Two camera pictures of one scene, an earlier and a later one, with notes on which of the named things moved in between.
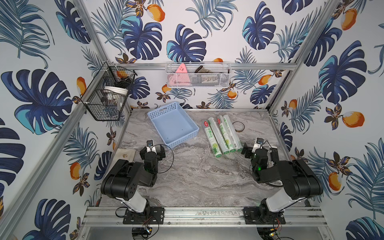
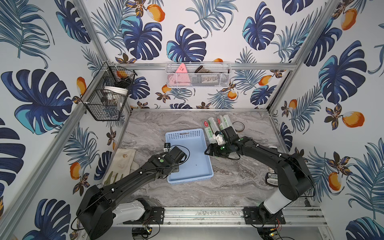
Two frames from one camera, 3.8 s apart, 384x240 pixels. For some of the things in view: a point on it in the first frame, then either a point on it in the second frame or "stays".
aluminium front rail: x=204 y=217 stays
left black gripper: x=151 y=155 → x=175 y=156
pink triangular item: x=181 y=78 stays
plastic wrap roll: x=211 y=139 stays
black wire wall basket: x=106 y=98 stays
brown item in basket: x=201 y=69 stays
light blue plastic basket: x=173 y=126 → x=197 y=166
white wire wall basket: x=198 y=74 stays
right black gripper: x=249 y=150 → x=215 y=151
